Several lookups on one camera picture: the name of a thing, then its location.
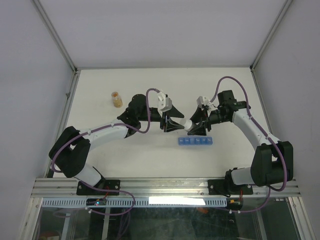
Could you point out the white cap pill bottle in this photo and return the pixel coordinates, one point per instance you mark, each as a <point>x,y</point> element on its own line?
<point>187,124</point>

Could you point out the blue weekly pill organizer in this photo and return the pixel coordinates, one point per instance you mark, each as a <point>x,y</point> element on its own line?
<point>195,141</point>

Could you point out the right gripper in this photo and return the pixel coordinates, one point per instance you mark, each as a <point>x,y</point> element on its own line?
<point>199,115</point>

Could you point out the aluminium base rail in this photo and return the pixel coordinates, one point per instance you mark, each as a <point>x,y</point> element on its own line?
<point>59,187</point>

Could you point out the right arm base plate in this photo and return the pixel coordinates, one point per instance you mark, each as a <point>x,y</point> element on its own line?
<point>226,187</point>

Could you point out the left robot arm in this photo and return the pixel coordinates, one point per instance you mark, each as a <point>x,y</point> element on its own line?
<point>70,151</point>

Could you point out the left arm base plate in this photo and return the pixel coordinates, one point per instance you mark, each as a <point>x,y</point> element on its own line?
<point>109,187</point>

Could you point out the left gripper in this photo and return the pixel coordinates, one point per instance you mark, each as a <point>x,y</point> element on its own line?
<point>169,125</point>

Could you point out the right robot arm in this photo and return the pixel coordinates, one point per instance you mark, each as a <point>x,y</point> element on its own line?
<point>273,160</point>

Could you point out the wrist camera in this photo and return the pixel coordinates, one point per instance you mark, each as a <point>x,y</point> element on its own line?
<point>164,103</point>
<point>204,102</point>

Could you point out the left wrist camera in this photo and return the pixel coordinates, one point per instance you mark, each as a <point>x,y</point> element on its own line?
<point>164,103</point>

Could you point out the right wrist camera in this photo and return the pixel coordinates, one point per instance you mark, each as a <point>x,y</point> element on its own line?
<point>204,102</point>

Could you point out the white slotted cable duct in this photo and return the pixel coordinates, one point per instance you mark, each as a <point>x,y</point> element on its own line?
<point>139,202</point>

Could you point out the amber pill bottle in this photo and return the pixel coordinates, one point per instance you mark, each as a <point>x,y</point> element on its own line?
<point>116,100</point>

